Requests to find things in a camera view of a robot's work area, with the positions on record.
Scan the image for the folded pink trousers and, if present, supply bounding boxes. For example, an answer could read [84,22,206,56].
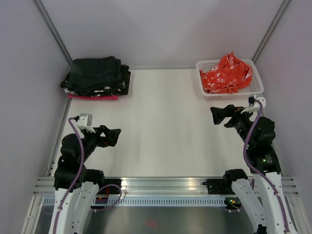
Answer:
[67,95,119,100]

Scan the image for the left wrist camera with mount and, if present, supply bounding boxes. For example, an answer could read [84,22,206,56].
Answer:
[74,113,95,133]

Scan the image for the folded black white-speckled trousers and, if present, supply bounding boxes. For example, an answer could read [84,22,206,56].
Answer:
[60,64,131,97]

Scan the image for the aluminium frame post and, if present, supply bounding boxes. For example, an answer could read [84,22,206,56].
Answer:
[33,0,73,66]
[252,0,292,63]

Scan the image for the aluminium front rail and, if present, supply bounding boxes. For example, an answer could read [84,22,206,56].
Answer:
[32,176,299,197]

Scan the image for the folded black trousers top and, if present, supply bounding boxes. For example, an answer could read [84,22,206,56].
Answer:
[67,56,122,91]

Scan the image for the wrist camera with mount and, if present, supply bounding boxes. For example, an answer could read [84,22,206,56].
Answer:
[74,113,95,133]
[241,97,266,114]

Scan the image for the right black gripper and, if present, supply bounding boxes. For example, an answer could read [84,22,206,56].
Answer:
[211,103,257,148]

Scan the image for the white slotted cable duct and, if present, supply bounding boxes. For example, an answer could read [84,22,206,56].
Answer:
[42,196,241,207]

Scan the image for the right aluminium frame post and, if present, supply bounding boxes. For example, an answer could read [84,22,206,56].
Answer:
[252,0,292,63]

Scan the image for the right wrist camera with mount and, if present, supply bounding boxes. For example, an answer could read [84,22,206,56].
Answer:
[241,97,266,114]

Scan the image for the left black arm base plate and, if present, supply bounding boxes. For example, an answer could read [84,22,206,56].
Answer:
[97,178,122,199]

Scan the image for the left aluminium frame post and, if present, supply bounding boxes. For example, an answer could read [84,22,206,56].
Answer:
[33,0,73,66]

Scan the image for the white perforated plastic basket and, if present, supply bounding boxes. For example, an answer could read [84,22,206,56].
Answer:
[196,58,264,99]

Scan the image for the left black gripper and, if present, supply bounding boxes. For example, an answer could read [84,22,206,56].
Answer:
[78,124,121,163]

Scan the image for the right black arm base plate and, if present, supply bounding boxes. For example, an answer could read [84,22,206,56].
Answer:
[202,179,234,195]

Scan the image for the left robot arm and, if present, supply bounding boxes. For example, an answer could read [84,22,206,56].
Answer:
[49,125,122,234]

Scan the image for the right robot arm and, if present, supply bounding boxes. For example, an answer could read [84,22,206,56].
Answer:
[210,100,297,234]

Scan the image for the orange white tie-dye trousers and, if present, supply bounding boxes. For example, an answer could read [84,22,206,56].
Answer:
[199,52,252,94]

